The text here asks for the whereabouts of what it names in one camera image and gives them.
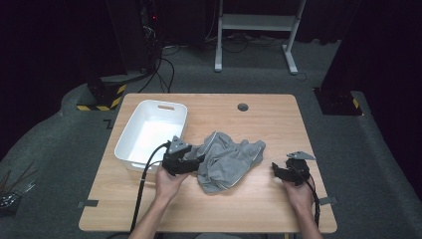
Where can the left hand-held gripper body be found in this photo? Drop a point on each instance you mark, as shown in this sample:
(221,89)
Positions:
(175,159)

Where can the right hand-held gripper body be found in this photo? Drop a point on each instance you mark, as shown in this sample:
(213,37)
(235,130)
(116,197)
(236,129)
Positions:
(298,169)

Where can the grey pants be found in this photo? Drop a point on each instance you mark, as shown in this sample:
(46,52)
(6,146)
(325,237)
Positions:
(229,162)

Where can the white plastic basket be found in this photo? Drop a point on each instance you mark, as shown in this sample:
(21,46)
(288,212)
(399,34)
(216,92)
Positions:
(151,132)

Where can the person's right hand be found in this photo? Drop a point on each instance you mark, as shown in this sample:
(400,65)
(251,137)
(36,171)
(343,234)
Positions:
(300,195)

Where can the person's left hand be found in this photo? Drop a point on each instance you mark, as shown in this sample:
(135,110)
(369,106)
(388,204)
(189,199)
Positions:
(169,186)

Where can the grey tape strip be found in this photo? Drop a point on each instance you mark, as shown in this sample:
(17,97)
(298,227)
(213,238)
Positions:
(88,203)
(327,200)

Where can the black yellow striped stand base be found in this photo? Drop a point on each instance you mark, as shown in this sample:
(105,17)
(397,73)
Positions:
(106,96)
(336,103)

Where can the black equipment column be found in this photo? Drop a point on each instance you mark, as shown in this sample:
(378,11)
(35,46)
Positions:
(132,33)

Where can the white metal stand frame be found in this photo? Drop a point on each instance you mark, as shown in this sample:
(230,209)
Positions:
(257,22)

